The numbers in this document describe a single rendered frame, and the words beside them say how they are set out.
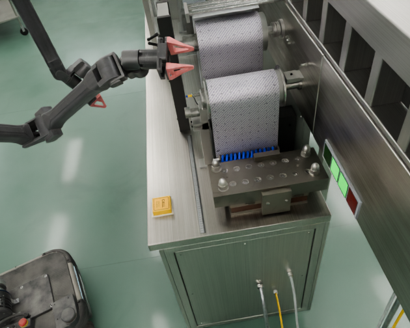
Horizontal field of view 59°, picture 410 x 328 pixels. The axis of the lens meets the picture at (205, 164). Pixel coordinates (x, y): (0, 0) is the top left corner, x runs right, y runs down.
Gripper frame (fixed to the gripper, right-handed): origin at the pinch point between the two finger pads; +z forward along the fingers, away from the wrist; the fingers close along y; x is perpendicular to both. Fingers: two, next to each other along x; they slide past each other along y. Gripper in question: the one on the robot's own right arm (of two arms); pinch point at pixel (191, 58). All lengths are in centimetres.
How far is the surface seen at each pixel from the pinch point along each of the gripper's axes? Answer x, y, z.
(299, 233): -46, 47, 36
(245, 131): -31.1, 11.7, 16.4
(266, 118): -27.9, 8.4, 23.7
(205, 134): -39.1, 10.0, 1.3
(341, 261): -131, 58, 74
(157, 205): -42, 37, -17
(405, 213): 18, 46, 46
